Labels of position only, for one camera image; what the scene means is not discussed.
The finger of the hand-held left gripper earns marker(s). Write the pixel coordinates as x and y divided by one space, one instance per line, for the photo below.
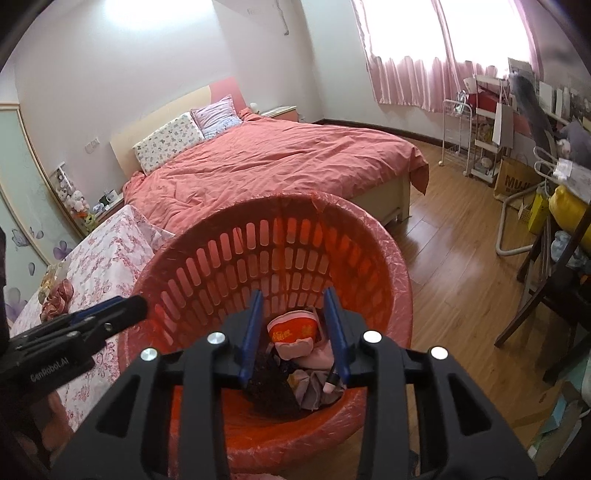
122 311
69 339

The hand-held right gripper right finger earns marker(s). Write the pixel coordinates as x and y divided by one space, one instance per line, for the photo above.
337 337

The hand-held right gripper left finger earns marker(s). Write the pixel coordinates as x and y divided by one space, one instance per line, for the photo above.
251 332

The red paper cup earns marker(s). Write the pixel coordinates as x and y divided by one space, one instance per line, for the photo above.
295 330

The black floral cloth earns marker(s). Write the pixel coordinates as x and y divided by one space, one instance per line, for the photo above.
272 387

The red plastic basket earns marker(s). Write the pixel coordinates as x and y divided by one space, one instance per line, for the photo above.
286 249

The red plaid cloth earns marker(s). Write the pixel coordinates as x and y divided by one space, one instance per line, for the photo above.
57 300

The pink floral tablecloth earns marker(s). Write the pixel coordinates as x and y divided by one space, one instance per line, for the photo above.
111 258

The yellow snack wrapper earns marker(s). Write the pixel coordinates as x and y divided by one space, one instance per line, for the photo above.
47 282

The pink nightstand with mugs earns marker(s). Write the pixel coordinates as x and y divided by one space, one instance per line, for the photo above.
108 210

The white mug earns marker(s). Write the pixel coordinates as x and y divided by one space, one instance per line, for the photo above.
110 197

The clear tube of plush toys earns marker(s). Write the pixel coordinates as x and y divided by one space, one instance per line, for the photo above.
74 198

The glass wardrobe with purple flowers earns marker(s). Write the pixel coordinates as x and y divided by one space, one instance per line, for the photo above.
23 184

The white floral pillow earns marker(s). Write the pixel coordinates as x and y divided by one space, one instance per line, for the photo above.
166 141

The salmon bed quilt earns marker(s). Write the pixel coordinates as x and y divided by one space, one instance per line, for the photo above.
277 157

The purple striped pillow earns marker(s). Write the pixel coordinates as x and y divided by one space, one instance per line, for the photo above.
217 117

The dark wooden chair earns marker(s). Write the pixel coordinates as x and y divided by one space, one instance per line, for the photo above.
554 304

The brown paper bag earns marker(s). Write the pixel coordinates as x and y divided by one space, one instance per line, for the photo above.
510 182

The yellow bag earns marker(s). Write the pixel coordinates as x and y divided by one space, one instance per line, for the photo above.
570 203

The white storage trolley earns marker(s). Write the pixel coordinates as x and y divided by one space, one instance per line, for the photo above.
487 106

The pink curtain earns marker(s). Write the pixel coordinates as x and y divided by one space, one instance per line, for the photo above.
415 60

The grey fluffy cloth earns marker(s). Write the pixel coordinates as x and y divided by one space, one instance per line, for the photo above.
531 106

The white air conditioner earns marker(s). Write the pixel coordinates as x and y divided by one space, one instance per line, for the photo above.
254 5

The white wall socket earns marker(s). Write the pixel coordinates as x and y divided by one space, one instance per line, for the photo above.
92 144

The bed frame with pink headboard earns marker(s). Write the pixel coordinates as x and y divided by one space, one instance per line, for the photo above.
152 124

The white tube frame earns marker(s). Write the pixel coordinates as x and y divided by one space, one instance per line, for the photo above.
503 230

